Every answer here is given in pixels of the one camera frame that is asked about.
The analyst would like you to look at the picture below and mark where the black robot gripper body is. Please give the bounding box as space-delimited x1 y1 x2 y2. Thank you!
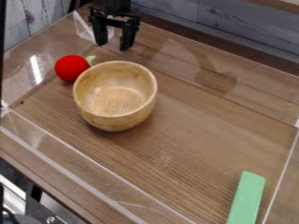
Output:
88 0 140 32

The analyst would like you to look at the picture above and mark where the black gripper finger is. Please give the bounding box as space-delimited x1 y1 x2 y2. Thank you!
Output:
91 17 108 46
120 26 136 51

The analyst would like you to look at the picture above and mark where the red felt ball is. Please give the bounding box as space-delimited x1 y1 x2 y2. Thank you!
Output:
53 54 97 81

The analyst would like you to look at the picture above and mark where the light wooden bowl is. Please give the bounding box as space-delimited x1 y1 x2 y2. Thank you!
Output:
72 60 157 131

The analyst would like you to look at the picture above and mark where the green tape strip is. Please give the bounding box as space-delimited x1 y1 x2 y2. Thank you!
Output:
226 171 267 224

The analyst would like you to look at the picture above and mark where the clear acrylic tray enclosure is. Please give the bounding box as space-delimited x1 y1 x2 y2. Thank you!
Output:
0 17 299 224

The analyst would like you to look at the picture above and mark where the black table frame bracket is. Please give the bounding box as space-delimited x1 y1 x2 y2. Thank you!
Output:
25 185 68 224

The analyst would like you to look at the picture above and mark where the black cable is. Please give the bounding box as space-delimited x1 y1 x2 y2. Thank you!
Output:
0 211 16 224

